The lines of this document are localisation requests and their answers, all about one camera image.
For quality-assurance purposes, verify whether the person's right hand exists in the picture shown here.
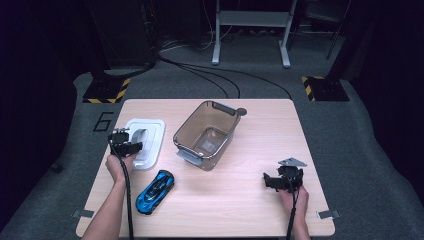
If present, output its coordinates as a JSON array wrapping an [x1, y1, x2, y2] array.
[[278, 185, 310, 218]]

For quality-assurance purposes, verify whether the white box lid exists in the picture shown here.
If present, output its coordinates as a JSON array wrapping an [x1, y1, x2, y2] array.
[[124, 117, 166, 171]]

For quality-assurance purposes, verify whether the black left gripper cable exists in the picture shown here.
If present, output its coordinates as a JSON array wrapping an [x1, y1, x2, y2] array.
[[109, 141, 135, 240]]

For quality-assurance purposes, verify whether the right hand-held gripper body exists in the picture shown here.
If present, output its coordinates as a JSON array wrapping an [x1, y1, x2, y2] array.
[[277, 157, 308, 193]]

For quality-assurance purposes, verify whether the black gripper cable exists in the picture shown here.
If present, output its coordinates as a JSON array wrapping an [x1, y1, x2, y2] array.
[[285, 184, 300, 240], [109, 141, 135, 240]]

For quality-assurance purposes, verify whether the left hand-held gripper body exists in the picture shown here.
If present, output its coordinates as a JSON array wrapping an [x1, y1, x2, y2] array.
[[108, 127, 135, 158]]

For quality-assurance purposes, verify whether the person's left hand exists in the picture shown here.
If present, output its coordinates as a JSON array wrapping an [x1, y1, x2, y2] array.
[[105, 152, 138, 185]]

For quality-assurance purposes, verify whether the black stand with striped base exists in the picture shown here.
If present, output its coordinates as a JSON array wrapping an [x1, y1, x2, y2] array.
[[301, 0, 368, 102], [82, 0, 132, 104]]

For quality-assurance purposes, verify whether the black floor cable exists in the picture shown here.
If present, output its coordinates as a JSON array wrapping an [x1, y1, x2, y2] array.
[[159, 55, 242, 100], [179, 63, 293, 100]]

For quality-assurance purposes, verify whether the blue toy car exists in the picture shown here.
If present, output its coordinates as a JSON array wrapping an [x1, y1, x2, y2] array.
[[135, 169, 176, 216]]

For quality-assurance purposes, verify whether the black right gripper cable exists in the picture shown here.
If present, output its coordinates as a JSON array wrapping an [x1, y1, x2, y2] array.
[[285, 184, 300, 240]]

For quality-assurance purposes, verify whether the white metal stand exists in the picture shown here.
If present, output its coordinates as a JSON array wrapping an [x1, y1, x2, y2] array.
[[211, 0, 298, 69]]

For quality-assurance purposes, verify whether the brown transparent storage box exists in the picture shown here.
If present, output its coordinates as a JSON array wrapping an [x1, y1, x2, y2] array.
[[172, 100, 242, 172]]

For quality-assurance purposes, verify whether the black tripod leg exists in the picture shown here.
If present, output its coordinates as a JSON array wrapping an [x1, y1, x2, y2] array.
[[326, 0, 353, 61]]

